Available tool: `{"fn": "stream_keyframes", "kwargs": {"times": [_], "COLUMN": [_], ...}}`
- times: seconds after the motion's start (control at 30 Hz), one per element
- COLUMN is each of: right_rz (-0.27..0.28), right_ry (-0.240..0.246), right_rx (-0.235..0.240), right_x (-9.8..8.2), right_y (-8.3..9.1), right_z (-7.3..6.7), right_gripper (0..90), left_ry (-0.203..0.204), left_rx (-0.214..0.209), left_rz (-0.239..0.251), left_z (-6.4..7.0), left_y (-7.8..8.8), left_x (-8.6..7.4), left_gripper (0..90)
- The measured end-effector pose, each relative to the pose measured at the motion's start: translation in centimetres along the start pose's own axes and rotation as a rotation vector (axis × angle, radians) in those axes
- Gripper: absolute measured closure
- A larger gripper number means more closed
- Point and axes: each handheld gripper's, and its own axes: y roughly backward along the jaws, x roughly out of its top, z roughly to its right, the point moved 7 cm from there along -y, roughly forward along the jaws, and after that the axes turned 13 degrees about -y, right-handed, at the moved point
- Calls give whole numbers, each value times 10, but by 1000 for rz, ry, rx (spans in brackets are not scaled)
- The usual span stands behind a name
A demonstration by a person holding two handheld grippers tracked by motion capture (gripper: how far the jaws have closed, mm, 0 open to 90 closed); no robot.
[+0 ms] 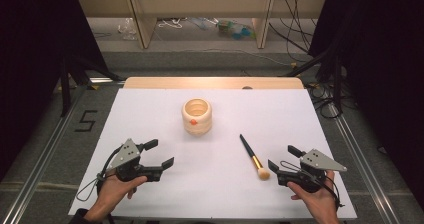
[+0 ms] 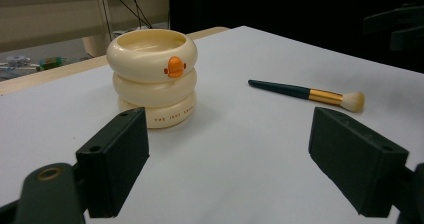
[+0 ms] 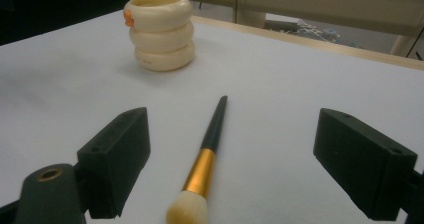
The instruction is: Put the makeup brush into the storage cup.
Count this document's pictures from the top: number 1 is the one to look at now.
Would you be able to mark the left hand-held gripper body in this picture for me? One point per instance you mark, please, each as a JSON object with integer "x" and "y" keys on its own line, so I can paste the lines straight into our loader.
{"x": 127, "y": 154}

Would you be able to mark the cream ringed brush holder cup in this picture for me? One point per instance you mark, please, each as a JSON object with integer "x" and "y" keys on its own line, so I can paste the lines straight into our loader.
{"x": 196, "y": 124}

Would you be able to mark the black stand legs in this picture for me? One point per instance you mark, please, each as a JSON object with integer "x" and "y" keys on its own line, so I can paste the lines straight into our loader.
{"x": 65, "y": 84}
{"x": 337, "y": 80}

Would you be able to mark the aluminium floor rail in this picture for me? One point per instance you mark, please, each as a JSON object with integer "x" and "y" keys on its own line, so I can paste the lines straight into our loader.
{"x": 40, "y": 170}
{"x": 363, "y": 170}

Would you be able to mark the wooden table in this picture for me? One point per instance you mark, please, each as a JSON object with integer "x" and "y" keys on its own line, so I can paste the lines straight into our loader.
{"x": 213, "y": 83}

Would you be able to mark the clear plastic bag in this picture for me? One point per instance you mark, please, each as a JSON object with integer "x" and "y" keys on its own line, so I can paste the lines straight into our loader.
{"x": 127, "y": 29}

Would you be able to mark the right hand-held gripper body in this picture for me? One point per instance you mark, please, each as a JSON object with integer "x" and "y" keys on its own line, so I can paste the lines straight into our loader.
{"x": 318, "y": 162}

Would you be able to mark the white table sheet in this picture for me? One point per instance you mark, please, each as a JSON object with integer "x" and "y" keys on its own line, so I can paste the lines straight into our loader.
{"x": 213, "y": 190}

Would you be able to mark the black curtain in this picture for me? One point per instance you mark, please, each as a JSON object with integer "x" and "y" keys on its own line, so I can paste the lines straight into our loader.
{"x": 30, "y": 50}
{"x": 383, "y": 67}

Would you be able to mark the green and blue plastic packaging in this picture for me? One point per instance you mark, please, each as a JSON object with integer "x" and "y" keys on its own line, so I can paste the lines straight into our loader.
{"x": 235, "y": 30}

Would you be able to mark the beige wooden shelf unit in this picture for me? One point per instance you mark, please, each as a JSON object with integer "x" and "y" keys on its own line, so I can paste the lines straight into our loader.
{"x": 143, "y": 24}

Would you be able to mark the person's right hand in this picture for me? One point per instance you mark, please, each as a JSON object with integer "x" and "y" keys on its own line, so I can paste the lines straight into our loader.
{"x": 318, "y": 199}

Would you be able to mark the person's left hand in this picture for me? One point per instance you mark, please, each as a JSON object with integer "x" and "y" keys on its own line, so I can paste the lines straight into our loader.
{"x": 113, "y": 192}

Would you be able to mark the gold and black makeup brush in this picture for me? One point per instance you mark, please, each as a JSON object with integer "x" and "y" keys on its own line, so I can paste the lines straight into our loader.
{"x": 252, "y": 155}

